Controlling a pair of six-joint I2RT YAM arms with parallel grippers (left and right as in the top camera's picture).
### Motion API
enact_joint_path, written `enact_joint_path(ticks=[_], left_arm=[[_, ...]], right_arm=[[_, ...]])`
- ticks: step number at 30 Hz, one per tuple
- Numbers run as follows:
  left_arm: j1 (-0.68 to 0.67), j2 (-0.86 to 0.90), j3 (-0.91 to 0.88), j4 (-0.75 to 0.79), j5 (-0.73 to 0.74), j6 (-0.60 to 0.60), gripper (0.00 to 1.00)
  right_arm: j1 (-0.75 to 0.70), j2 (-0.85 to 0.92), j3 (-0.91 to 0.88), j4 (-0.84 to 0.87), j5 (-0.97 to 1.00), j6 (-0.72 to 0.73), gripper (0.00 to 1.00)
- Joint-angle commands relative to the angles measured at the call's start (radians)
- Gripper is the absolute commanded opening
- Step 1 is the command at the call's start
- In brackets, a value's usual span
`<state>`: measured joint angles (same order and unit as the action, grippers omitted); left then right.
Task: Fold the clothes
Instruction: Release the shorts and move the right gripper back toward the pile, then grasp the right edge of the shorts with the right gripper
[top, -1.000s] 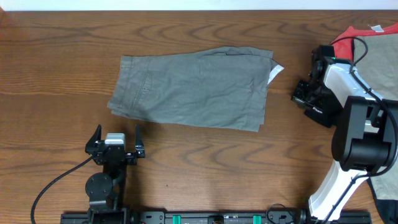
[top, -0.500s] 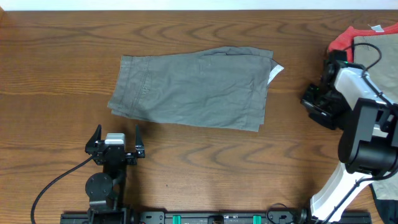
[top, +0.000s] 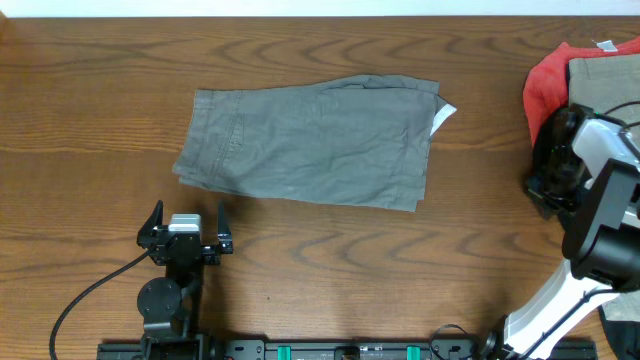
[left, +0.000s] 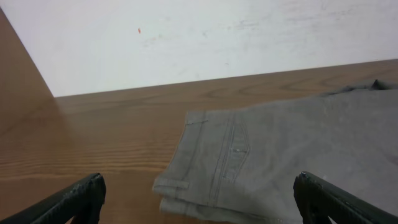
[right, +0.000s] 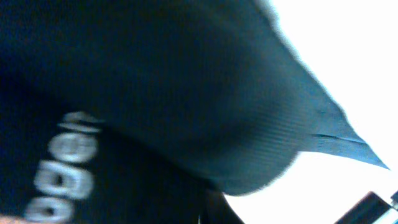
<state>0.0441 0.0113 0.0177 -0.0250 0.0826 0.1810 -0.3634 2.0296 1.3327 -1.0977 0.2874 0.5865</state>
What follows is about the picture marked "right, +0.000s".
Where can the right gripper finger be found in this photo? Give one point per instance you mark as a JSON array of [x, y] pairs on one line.
[[372, 209]]

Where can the black garment with white logo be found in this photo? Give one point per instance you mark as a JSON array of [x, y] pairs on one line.
[[151, 111]]

